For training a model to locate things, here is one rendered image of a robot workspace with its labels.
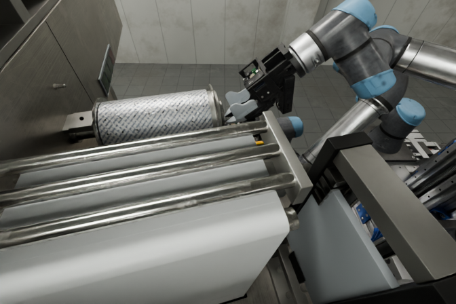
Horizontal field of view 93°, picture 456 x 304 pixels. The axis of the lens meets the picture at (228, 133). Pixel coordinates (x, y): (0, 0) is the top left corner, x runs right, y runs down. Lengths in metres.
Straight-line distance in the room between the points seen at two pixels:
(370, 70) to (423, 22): 3.41
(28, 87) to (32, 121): 0.06
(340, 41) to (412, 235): 0.35
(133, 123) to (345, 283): 0.45
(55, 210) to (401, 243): 0.30
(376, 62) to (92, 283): 0.52
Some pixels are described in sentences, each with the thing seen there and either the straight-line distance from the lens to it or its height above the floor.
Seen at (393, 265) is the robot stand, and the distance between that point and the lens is 1.06.
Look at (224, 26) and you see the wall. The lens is 3.01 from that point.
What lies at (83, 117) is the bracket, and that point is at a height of 1.29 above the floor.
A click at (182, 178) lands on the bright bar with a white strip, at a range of 0.22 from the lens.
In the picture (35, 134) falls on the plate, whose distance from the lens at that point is 0.50.
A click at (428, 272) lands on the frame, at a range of 0.24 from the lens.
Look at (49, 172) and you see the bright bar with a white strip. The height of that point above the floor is 1.44.
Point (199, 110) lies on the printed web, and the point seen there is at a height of 1.30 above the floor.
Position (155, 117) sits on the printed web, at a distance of 0.49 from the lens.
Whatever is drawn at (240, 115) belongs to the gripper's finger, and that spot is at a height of 1.27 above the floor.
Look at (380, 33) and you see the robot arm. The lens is 0.63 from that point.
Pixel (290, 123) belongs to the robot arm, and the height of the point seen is 1.12.
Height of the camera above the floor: 1.62
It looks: 48 degrees down
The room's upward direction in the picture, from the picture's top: 2 degrees clockwise
